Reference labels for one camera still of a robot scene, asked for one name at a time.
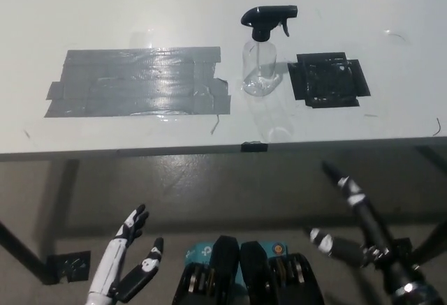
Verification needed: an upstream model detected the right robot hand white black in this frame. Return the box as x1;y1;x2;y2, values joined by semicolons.
303;160;423;285

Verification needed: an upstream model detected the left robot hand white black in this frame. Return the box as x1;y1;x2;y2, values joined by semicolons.
87;203;165;302

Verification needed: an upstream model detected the black trigger spray lid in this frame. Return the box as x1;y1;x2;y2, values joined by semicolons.
240;4;299;43

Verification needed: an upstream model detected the black ribbed robot body block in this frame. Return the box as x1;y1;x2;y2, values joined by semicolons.
170;235;242;305
239;240;326;305

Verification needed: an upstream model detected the clear plastic spray bottle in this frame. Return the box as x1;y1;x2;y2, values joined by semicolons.
241;38;283;96

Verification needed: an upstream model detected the black floor tape patch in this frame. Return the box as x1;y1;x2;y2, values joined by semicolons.
393;237;413;251
45;251;92;283

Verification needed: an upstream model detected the black table leg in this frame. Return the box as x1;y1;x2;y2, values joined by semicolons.
0;220;59;287
413;219;447;269

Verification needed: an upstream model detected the teal printed box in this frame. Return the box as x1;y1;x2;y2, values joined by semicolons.
184;241;289;287

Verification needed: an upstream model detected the small black tape strip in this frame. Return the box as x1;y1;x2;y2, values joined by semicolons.
240;140;269;153

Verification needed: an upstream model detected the black tape square patch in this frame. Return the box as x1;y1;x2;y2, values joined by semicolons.
287;52;372;109

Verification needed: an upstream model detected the grey duct tape patch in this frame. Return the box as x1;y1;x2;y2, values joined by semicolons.
44;46;232;119

